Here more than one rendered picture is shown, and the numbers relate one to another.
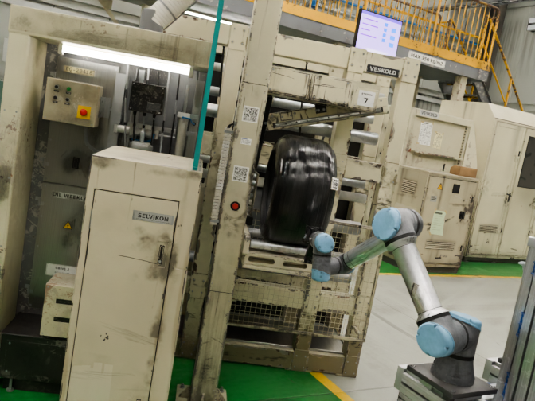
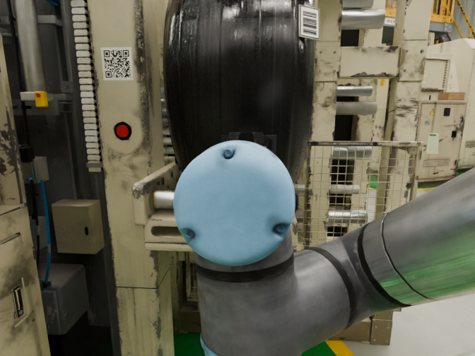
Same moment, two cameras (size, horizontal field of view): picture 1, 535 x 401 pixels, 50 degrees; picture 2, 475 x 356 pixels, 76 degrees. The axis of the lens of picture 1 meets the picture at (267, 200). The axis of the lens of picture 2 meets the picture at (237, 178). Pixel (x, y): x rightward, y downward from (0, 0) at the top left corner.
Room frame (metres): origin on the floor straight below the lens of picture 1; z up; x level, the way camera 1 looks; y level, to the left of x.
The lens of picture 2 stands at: (2.05, -0.30, 1.11)
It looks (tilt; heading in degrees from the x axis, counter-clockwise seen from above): 13 degrees down; 12
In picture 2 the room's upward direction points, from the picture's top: straight up
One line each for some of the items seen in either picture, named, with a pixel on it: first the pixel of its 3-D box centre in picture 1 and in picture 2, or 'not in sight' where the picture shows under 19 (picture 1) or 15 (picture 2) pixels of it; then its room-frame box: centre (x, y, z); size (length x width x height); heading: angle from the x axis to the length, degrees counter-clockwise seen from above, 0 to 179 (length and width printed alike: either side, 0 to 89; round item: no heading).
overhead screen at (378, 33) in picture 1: (376, 40); not in sight; (6.59, -0.89, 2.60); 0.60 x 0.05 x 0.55; 120
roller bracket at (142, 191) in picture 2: (244, 236); (166, 185); (2.84, 0.09, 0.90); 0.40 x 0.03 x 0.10; 8
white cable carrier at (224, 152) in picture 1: (221, 176); (92, 78); (2.77, 0.24, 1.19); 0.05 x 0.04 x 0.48; 8
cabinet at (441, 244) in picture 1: (429, 219); (423, 143); (7.23, -2.08, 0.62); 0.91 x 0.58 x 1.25; 120
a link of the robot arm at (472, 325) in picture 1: (461, 332); not in sight; (1.93, -0.75, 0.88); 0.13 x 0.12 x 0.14; 134
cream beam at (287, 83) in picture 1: (319, 90); not in sight; (3.18, -0.18, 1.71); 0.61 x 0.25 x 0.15; 98
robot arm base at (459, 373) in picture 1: (454, 363); not in sight; (1.94, -0.75, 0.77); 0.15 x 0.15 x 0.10
